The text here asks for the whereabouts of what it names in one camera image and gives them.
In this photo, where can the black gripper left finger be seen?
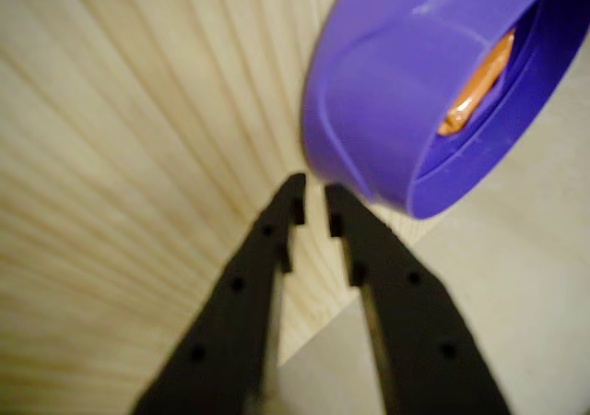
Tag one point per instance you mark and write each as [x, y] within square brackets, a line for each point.
[221, 323]

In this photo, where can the purple orange wrapped candy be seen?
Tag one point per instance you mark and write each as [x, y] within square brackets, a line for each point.
[479, 87]

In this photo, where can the purple plastic bowl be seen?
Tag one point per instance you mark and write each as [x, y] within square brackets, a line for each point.
[369, 87]

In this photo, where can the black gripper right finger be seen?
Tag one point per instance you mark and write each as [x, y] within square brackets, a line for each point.
[415, 341]

